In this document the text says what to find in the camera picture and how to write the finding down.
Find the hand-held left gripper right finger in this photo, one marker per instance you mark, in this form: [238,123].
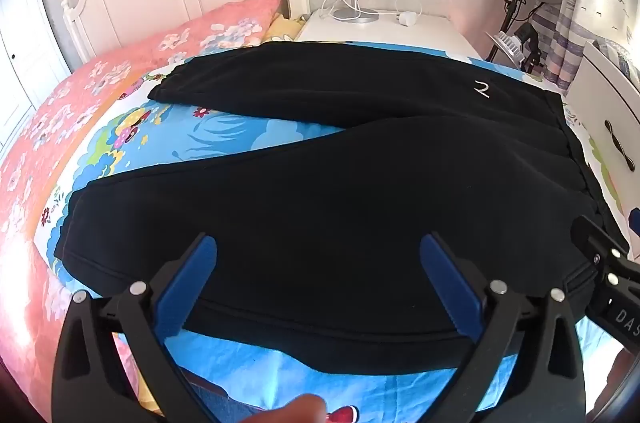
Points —
[450,290]

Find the white finned bulb lamp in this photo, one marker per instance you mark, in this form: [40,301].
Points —
[505,45]

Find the black light stand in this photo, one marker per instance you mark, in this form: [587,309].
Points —
[510,10]

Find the white nightstand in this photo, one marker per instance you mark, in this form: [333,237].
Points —
[425,34]

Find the person's blue jeans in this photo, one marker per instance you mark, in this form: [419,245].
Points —
[212,403]

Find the person's left hand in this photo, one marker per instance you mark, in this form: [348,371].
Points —
[295,409]

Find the yellow pillow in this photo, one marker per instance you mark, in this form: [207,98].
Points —
[282,30]

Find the white wardrobe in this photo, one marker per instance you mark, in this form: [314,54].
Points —
[25,63]

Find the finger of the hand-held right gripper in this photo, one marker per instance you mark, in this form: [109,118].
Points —
[595,240]

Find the white charger plug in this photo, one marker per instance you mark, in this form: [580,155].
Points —
[407,19]

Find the black pants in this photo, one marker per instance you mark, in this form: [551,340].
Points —
[325,203]

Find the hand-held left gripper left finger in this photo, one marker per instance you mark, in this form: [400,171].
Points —
[186,290]

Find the cartoon printed blue bed sheet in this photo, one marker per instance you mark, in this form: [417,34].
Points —
[260,138]

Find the white drawer cabinet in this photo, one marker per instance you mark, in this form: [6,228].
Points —
[612,103]

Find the pink floral quilt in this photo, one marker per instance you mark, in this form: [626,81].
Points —
[50,128]

